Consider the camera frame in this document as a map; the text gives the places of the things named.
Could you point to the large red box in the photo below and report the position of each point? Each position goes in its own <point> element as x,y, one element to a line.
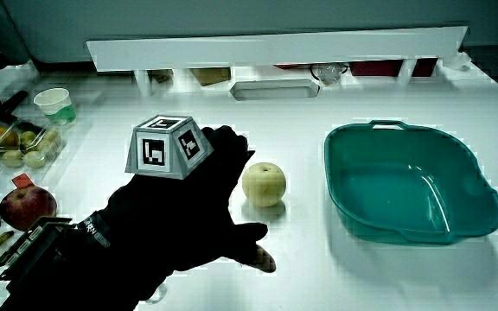
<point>376,68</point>

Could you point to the person's left hand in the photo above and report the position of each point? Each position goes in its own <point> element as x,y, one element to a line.
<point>180,216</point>

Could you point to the small red box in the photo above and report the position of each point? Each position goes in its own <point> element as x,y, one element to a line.
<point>425,67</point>

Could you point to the red paper tag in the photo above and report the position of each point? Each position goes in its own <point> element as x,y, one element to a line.
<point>23,181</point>

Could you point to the white desk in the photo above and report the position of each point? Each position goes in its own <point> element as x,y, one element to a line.
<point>301,268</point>

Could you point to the white crumpled wrap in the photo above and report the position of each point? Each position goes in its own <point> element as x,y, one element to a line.
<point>457,61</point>

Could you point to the clear glass jar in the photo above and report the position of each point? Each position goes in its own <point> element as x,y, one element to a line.
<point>329,72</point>

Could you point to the clear plastic fruit container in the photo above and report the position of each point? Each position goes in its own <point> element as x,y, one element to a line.
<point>48,151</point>

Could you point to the green plastic basin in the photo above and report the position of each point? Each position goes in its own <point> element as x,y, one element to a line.
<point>404,194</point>

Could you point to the grey partition panel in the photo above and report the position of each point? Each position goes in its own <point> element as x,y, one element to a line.
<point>231,17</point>

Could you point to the person's left forearm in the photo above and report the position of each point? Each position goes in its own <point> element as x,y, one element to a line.
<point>89,281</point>

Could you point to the white rectangular tray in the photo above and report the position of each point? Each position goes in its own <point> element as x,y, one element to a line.
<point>275,90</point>

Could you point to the red apple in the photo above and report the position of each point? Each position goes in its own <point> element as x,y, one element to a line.
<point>27,208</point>

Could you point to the black forearm sensor pack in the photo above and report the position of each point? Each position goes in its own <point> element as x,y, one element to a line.
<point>33,250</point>

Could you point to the small brown cardboard box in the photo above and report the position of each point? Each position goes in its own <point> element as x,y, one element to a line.
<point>161,75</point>

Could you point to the white and green paper cup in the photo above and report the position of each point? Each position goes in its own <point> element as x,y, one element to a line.
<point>56,108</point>

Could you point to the yellow-green pear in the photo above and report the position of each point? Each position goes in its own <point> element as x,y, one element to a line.
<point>264,185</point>

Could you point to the white desk shelf riser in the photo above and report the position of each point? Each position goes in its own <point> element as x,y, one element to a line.
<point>275,47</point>

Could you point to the small green fruit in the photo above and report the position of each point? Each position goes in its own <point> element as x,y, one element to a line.
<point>34,159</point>
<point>27,137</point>
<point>52,138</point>
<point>12,158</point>

